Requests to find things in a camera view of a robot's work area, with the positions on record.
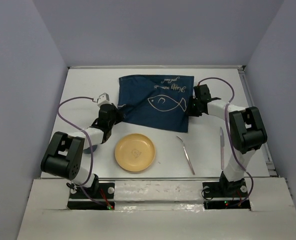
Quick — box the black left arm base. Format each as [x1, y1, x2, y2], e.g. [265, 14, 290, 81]
[66, 181, 115, 211]

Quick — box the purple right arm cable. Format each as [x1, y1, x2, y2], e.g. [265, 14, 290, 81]
[197, 76, 253, 207]

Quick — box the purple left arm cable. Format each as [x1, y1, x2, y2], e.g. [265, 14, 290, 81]
[57, 96, 108, 205]

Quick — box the dark blue cup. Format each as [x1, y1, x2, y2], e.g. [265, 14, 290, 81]
[83, 145, 98, 155]

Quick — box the knife with pink handle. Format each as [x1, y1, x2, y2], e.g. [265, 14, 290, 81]
[220, 127, 225, 171]

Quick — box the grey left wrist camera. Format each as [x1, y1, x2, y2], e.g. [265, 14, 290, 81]
[97, 93, 110, 107]

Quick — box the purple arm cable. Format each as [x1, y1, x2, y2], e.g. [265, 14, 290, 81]
[197, 76, 253, 207]
[57, 96, 108, 205]

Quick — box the dark blue patterned cloth napkin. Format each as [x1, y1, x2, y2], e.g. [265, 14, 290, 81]
[118, 74, 194, 133]

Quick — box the tan round plate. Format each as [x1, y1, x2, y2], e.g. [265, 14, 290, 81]
[115, 133, 156, 173]

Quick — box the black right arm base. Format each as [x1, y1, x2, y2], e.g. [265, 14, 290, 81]
[201, 180, 251, 210]

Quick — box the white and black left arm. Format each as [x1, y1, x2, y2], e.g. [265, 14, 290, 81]
[41, 103, 124, 198]

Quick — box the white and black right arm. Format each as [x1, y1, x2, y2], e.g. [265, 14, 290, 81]
[187, 84, 267, 196]

